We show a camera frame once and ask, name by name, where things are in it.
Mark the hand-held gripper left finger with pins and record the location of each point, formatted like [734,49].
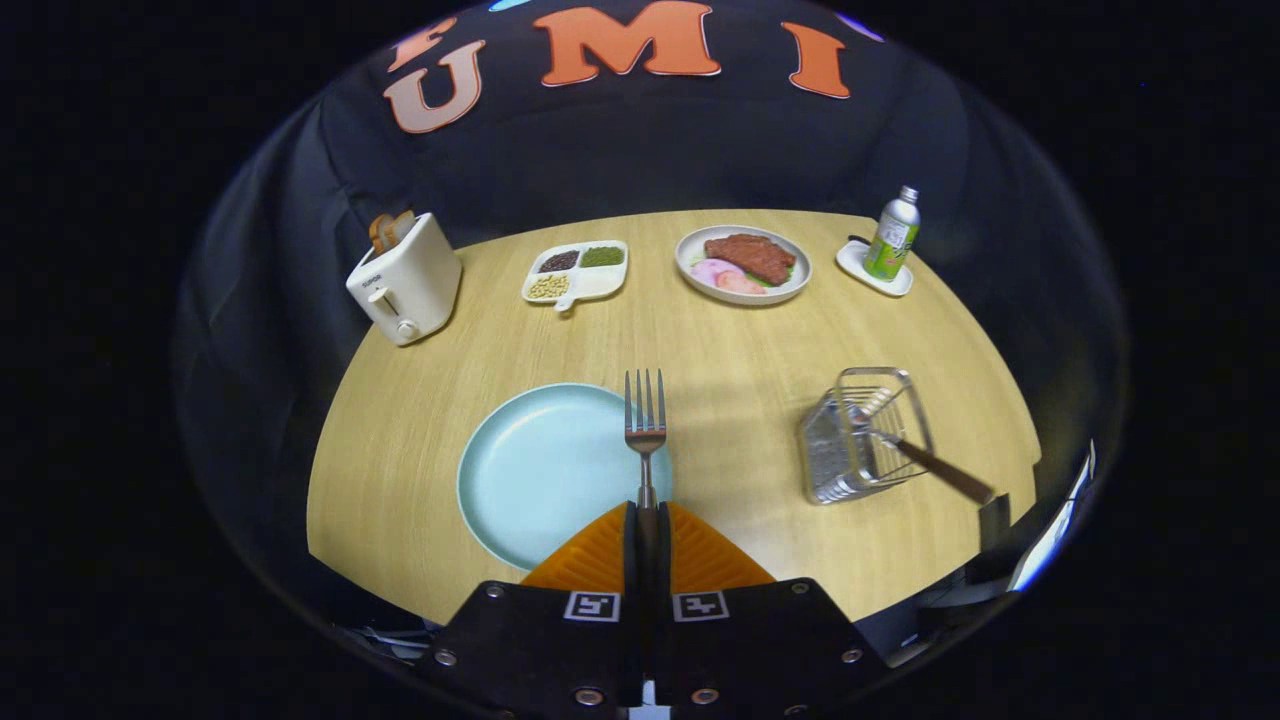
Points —
[530,640]

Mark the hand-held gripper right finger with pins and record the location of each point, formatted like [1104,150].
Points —
[760,640]

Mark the light blue round plate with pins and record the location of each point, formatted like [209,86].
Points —
[540,470]

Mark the yellow soybeans pile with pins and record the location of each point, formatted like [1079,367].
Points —
[548,287]

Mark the grey round dinner plate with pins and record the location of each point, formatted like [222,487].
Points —
[790,285]

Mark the dark pink ham slice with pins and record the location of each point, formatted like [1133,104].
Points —
[740,284]

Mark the green lettuce leaf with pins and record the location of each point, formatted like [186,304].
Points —
[768,283]

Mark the white divided snack tray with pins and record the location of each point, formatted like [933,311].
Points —
[595,282]

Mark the cream white toaster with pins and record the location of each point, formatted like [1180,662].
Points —
[415,290]

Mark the pale pink ham slice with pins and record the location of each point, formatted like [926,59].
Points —
[712,270]

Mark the black beans pile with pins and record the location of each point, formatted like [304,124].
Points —
[558,261]

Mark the brown steak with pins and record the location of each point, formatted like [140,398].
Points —
[750,255]

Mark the white square coaster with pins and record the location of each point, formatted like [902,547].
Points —
[852,262]

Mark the green beans pile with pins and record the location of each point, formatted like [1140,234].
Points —
[602,256]

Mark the silver bottle with green label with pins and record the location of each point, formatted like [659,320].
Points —
[890,240]

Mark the brown toast slice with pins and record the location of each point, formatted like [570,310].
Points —
[402,226]
[381,233]

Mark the black backdrop cloth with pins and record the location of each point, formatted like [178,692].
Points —
[650,150]

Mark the black table bracket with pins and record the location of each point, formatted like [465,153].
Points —
[994,520]

